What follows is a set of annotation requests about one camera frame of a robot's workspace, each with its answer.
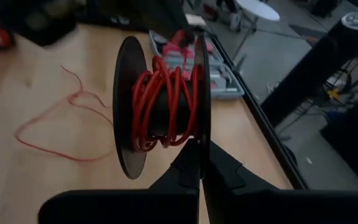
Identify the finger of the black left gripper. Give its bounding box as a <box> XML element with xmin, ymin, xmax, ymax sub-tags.
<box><xmin>169</xmin><ymin>18</ymin><xmax>196</xmax><ymax>44</ymax></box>

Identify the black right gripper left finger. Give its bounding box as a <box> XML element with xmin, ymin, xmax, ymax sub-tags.
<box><xmin>39</xmin><ymin>139</ymin><xmax>201</xmax><ymax>224</ymax></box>

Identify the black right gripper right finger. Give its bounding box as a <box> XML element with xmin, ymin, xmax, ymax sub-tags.
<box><xmin>203</xmin><ymin>141</ymin><xmax>358</xmax><ymax>224</ymax></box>

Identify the black wire spool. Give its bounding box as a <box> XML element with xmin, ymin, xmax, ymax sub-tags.
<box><xmin>112</xmin><ymin>34</ymin><xmax>211</xmax><ymax>180</ymax></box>

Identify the red wire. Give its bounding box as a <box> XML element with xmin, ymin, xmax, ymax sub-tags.
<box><xmin>14</xmin><ymin>55</ymin><xmax>202</xmax><ymax>162</ymax></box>

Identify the grey open tool case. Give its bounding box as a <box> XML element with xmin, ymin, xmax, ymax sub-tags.
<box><xmin>149</xmin><ymin>29</ymin><xmax>245</xmax><ymax>100</ymax></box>

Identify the black box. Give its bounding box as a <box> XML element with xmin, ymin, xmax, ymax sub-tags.
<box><xmin>320</xmin><ymin>90</ymin><xmax>358</xmax><ymax>189</ymax></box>

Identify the white power strip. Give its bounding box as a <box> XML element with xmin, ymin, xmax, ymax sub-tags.
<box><xmin>326</xmin><ymin>77</ymin><xmax>354</xmax><ymax>100</ymax></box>

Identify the black tower fan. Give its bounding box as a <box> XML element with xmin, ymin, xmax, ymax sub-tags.
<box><xmin>259</xmin><ymin>11</ymin><xmax>358</xmax><ymax>127</ymax></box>

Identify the white round pedestal table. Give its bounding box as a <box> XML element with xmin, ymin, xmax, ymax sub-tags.
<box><xmin>231</xmin><ymin>0</ymin><xmax>281</xmax><ymax>62</ymax></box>

